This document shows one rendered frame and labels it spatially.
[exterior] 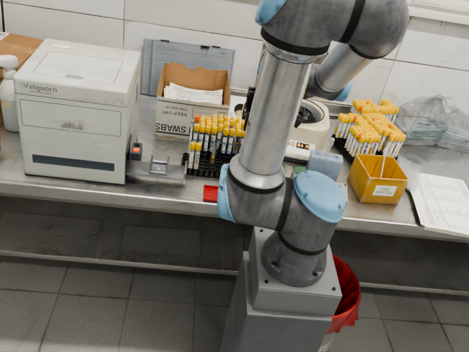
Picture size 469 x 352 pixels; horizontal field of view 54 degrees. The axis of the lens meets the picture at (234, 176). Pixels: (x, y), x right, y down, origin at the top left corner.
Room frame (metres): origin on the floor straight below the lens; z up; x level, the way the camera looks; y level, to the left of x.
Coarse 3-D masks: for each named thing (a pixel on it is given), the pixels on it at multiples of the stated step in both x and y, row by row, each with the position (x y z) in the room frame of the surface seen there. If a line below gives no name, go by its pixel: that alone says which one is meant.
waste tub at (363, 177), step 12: (360, 156) 1.30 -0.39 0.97; (372, 156) 1.31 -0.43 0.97; (360, 168) 1.24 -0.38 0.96; (372, 168) 1.32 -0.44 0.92; (384, 168) 1.33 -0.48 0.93; (396, 168) 1.28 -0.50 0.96; (348, 180) 1.29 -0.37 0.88; (360, 180) 1.22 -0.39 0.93; (372, 180) 1.18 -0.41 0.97; (384, 180) 1.19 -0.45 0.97; (396, 180) 1.19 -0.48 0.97; (408, 180) 1.20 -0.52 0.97; (360, 192) 1.19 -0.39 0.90; (372, 192) 1.18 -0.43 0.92; (384, 192) 1.19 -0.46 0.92; (396, 192) 1.20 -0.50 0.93; (384, 204) 1.19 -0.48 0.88; (396, 204) 1.20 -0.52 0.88
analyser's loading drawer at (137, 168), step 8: (128, 160) 1.11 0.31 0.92; (152, 160) 1.10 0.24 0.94; (168, 160) 1.10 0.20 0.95; (128, 168) 1.07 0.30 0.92; (136, 168) 1.07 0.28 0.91; (144, 168) 1.08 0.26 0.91; (152, 168) 1.09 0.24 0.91; (160, 168) 1.10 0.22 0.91; (168, 168) 1.10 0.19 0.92; (176, 168) 1.11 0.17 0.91; (184, 168) 1.12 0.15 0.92; (136, 176) 1.05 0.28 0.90; (144, 176) 1.05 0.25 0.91; (152, 176) 1.06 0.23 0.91; (160, 176) 1.06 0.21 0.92; (168, 176) 1.07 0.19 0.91; (176, 176) 1.07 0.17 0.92; (184, 176) 1.07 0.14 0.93
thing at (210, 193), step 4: (204, 188) 1.09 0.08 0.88; (208, 188) 1.10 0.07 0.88; (212, 188) 1.10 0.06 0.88; (216, 188) 1.11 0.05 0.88; (204, 192) 1.07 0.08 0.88; (208, 192) 1.08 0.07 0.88; (212, 192) 1.08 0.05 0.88; (216, 192) 1.09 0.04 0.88; (204, 196) 1.06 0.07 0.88; (208, 196) 1.06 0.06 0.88; (212, 196) 1.06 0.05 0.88; (216, 196) 1.07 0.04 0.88; (204, 200) 1.04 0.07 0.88; (208, 200) 1.04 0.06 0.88; (212, 200) 1.04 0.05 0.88; (216, 200) 1.04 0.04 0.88
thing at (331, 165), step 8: (312, 152) 1.26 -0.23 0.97; (320, 152) 1.27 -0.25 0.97; (312, 160) 1.23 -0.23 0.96; (320, 160) 1.23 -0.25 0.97; (328, 160) 1.24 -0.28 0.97; (336, 160) 1.24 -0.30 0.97; (312, 168) 1.23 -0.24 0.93; (320, 168) 1.23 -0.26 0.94; (328, 168) 1.23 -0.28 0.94; (336, 168) 1.24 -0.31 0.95; (328, 176) 1.24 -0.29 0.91; (336, 176) 1.24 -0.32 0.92
